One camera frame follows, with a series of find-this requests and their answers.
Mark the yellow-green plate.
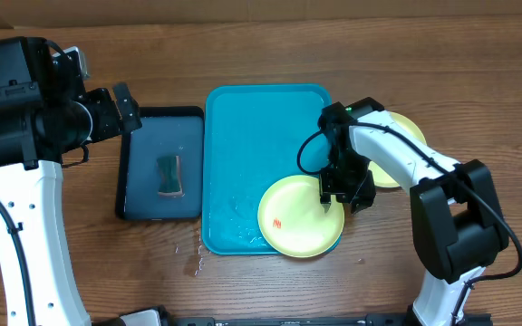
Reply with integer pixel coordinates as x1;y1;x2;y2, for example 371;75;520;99
368;111;428;189
257;175;345;258

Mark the green brown sponge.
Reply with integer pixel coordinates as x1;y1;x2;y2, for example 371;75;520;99
157;155;184;197

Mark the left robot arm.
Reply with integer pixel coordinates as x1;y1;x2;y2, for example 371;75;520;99
0;36;141;325

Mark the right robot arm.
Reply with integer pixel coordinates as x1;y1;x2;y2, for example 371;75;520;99
318;98;510;325

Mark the black water tray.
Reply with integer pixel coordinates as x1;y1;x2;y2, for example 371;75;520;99
115;106;205;221

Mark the teal plastic tray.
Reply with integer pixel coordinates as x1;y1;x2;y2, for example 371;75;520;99
201;83;332;255

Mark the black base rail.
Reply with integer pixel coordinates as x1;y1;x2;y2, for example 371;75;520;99
166;312;420;326

